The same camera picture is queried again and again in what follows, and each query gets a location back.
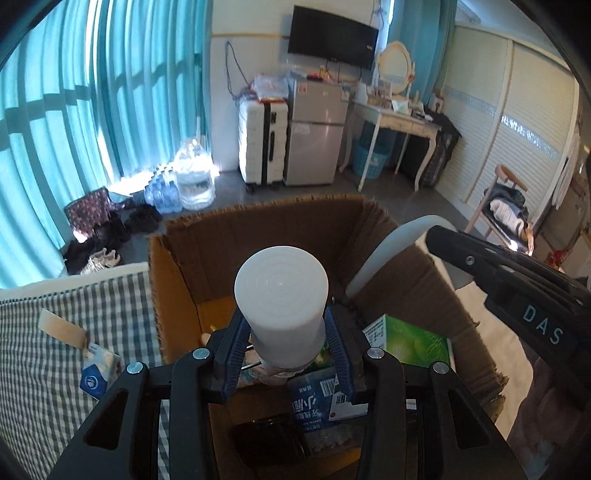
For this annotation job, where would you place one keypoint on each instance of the grey tube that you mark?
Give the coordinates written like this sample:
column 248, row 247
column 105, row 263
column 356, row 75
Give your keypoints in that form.
column 392, row 244

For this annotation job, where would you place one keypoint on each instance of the white bottle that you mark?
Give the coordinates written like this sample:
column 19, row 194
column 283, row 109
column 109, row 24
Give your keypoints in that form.
column 281, row 295

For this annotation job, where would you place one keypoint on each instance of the checkered cloth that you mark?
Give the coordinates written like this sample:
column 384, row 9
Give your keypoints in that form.
column 37, row 392

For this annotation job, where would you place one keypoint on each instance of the black television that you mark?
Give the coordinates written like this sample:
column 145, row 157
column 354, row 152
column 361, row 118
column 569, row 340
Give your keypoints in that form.
column 332, row 37

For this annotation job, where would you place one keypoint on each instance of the polka-dot bag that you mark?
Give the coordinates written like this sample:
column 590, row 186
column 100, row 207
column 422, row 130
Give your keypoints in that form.
column 87, row 212

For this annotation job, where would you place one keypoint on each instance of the white suitcase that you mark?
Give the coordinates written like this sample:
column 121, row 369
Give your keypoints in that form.
column 254, row 138

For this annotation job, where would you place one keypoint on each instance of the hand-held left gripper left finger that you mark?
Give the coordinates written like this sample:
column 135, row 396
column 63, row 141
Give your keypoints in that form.
column 235, row 350

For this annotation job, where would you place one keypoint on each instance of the blue basket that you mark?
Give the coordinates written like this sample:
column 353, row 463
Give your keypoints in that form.
column 369, row 159

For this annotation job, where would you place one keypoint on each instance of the hanging white garment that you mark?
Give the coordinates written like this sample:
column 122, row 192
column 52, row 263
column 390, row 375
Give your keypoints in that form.
column 565, row 175

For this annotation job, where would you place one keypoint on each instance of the large water jug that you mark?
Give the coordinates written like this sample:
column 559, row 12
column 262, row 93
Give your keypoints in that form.
column 194, row 180

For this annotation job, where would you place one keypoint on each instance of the pack of small water bottles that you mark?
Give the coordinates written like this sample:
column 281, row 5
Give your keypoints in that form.
column 161, row 194

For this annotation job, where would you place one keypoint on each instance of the green medicine box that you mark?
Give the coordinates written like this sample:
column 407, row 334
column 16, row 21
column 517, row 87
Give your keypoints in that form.
column 411, row 341

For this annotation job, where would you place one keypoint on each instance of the small blue packet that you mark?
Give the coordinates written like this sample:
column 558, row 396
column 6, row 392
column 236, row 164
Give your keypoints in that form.
column 94, row 381

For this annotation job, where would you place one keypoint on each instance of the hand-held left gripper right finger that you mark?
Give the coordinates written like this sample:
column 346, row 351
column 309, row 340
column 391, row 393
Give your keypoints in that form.
column 339, row 350

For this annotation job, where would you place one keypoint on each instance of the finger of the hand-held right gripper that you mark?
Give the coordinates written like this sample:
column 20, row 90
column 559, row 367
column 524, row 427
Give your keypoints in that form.
column 466, row 258

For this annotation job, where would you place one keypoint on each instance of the black clothes pile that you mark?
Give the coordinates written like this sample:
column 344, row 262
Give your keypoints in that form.
column 138, row 221

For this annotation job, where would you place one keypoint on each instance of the beige tape strip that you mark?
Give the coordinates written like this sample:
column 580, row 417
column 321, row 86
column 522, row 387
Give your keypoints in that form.
column 60, row 328

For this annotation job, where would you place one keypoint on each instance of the grey pink fabric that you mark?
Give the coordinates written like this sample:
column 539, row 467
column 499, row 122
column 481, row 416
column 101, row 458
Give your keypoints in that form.
column 554, row 415

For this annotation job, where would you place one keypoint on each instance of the teal curtain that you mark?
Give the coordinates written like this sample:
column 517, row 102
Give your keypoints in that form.
column 425, row 46
column 69, row 115

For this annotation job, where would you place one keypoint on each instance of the silver fridge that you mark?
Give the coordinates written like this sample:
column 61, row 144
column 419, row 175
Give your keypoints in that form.
column 314, row 138

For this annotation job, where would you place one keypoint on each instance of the clothes pile on chair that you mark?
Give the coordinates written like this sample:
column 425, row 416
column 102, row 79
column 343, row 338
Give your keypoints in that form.
column 505, row 207

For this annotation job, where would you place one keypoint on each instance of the black checkered bag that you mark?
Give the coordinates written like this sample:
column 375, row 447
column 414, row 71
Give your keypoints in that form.
column 443, row 147

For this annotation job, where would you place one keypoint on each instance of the blue tissue pack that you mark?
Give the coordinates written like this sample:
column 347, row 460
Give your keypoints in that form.
column 309, row 401

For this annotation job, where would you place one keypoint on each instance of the oval white mirror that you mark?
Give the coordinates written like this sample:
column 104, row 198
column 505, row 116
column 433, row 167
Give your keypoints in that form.
column 395, row 64

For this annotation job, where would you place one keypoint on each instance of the white dressing table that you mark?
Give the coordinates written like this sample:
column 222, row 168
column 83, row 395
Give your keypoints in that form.
column 397, row 117

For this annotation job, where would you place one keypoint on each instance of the wooden chair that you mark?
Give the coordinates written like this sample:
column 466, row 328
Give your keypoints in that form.
column 505, row 173

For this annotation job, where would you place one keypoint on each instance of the cardboard box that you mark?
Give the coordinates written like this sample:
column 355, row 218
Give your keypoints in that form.
column 258, row 230

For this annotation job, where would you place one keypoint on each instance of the white louvered wardrobe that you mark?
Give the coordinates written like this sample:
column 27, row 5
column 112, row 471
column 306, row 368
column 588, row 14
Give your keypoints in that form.
column 485, row 138

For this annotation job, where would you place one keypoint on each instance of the plastic bags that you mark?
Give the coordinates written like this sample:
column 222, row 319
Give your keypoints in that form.
column 270, row 85

